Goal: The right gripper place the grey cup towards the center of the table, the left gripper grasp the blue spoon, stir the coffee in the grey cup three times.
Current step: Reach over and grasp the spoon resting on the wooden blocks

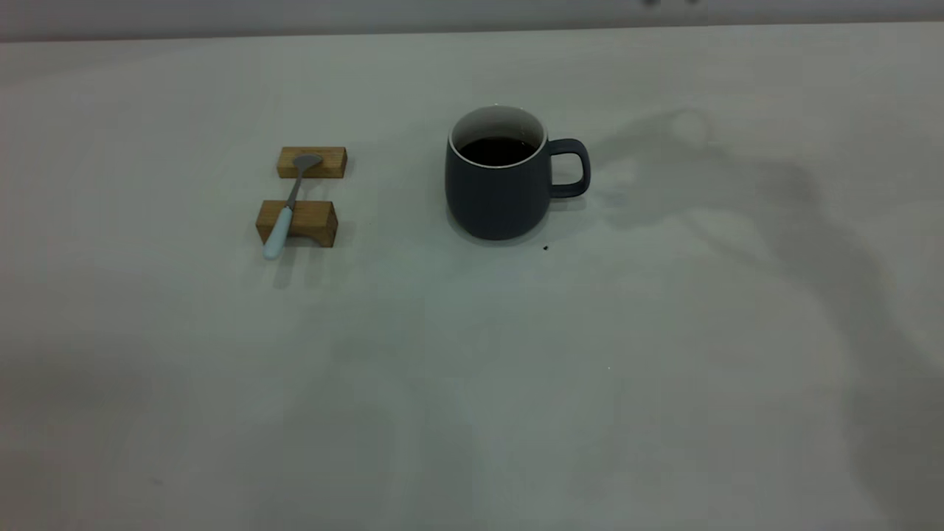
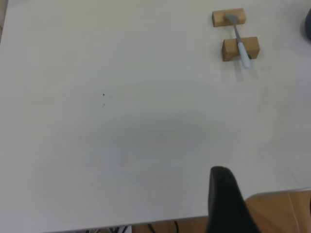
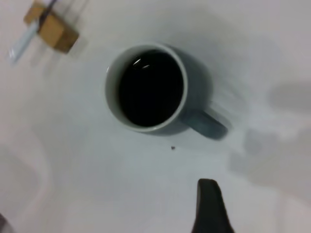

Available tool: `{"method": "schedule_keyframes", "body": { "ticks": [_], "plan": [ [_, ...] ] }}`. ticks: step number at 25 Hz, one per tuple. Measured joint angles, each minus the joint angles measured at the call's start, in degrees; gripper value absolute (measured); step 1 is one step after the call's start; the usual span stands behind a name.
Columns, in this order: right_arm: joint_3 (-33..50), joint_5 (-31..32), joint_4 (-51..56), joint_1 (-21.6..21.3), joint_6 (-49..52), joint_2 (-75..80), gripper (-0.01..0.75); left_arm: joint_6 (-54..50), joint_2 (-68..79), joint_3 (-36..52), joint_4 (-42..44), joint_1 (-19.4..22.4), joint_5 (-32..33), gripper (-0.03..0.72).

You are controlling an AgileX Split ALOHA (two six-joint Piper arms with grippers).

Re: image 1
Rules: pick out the dark grey ceramic mug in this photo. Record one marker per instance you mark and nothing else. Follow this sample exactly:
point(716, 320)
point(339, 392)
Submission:
point(498, 199)

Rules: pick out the black coffee liquid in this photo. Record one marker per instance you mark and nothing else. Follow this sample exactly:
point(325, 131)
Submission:
point(498, 151)

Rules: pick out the solid rectangular wooden block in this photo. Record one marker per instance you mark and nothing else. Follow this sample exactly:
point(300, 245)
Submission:
point(324, 166)

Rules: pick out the arched wooden block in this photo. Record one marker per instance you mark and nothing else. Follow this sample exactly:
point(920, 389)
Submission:
point(313, 217)

